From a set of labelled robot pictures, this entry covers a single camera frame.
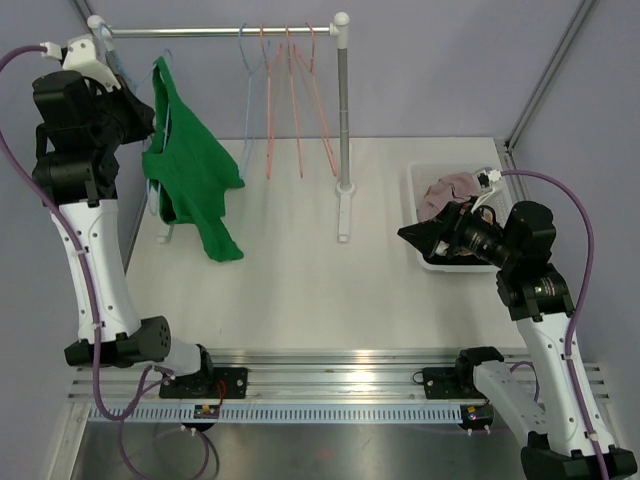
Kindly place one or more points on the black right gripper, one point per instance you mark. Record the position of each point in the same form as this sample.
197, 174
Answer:
450, 227

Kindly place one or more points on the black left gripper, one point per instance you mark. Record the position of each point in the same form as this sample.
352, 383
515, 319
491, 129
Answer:
141, 115

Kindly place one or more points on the mauve tank top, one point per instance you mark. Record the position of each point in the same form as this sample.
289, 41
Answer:
458, 188

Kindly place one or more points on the green tank top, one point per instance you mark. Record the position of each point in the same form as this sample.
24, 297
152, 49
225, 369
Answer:
190, 170

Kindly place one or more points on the blue hanger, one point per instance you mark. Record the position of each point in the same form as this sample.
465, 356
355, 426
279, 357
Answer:
104, 35
253, 69

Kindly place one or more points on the pink hanger of brown top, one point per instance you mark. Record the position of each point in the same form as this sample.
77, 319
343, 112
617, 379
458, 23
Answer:
270, 112

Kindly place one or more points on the pink hanger of white top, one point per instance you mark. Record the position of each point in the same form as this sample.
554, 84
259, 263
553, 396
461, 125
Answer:
292, 82

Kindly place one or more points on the pink hanger of black top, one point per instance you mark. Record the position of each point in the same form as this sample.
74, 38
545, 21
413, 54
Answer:
320, 107

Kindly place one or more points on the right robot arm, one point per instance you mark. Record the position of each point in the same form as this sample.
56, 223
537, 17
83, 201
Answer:
564, 435

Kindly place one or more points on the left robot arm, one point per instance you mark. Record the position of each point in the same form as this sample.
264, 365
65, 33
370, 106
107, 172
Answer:
84, 123

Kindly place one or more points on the white plastic basket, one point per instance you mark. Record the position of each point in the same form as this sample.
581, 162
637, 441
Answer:
420, 176

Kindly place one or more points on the silver white clothes rack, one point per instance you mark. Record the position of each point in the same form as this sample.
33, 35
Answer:
345, 188

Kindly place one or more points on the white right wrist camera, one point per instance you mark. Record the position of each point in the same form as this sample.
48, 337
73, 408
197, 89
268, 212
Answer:
487, 183

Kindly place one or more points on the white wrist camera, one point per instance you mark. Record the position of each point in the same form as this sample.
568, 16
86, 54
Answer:
487, 183
81, 55

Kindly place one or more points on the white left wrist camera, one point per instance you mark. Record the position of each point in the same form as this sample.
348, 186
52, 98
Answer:
81, 55

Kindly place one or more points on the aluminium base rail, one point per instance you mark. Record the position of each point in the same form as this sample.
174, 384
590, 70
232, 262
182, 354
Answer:
312, 376

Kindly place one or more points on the white slotted cable duct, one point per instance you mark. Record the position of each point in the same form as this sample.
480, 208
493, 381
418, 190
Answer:
259, 413

